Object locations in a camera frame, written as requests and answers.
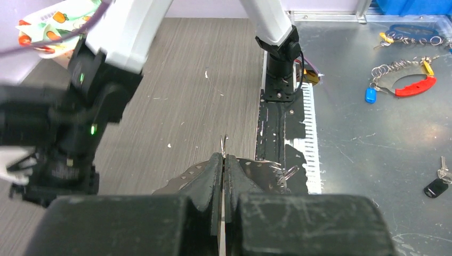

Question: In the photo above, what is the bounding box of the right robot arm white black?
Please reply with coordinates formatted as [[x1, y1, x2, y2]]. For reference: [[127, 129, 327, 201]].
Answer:
[[1, 1, 171, 207]]

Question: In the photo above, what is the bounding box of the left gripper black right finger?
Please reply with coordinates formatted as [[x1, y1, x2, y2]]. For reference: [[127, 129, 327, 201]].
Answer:
[[224, 155, 397, 255]]

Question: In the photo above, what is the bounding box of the black key tag with key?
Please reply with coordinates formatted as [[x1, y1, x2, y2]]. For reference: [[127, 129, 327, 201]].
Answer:
[[423, 156, 451, 199]]

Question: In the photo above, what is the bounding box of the colourful printed cloth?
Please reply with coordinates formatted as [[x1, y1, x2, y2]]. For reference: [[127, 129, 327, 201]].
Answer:
[[16, 0, 101, 60]]

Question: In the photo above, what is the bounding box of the yellow key with chain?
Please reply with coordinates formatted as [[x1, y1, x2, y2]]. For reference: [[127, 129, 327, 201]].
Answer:
[[374, 24, 446, 50]]

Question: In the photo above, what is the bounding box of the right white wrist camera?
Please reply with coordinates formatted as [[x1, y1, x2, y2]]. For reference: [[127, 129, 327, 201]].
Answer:
[[1, 146, 36, 186]]

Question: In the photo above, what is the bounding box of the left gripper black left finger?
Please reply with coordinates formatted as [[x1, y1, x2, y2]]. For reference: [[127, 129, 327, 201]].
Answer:
[[25, 153, 223, 255]]

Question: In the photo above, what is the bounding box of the metal keyring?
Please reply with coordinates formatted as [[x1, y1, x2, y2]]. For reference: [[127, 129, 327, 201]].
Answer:
[[220, 134, 228, 158]]

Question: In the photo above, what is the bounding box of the blue plastic bin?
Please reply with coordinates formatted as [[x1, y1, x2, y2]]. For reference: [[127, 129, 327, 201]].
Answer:
[[375, 0, 451, 16]]

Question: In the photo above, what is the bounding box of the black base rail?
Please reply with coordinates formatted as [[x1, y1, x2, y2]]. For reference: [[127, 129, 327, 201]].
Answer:
[[255, 90, 309, 195]]

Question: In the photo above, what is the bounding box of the red keyring tag with keys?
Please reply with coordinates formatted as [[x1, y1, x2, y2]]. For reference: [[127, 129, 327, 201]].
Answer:
[[369, 55, 439, 98]]

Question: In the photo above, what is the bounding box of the blue key tag on bench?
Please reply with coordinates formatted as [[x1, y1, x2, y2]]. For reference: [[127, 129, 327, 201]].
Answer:
[[365, 87, 377, 104]]

